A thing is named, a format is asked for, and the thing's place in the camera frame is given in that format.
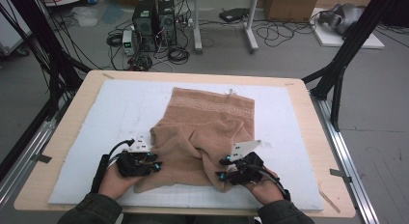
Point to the black metal stand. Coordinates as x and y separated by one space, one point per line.
353 40
35 24

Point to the white power supply unit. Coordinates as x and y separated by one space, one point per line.
128 42

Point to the flat black device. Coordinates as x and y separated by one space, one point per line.
233 14

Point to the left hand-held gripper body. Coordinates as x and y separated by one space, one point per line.
131 164

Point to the white floor board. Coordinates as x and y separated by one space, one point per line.
334 40

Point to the black corner bracket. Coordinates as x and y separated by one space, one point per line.
42 158

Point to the cardboard box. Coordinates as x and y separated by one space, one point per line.
289 6

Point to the person's left hand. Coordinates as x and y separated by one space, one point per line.
115 183

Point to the white desk frame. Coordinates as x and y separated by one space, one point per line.
251 24

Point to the grey corner bracket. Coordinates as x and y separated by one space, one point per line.
339 174

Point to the thin wooden stick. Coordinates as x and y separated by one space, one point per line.
329 201

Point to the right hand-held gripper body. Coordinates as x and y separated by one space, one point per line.
249 172

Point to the round white table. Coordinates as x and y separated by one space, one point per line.
67 0

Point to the person's right hand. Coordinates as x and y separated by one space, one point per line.
268 191

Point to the tan towel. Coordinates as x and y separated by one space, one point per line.
199 121

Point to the large black computer tower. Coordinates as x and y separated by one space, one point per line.
144 21

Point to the aluminium rail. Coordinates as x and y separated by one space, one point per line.
32 146
347 166

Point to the slim black computer tower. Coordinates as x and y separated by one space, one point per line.
167 22

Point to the clear plastic sheet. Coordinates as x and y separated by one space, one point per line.
85 17

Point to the white foam mat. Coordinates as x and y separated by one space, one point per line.
128 105

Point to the grey plastic shell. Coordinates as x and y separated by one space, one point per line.
347 16

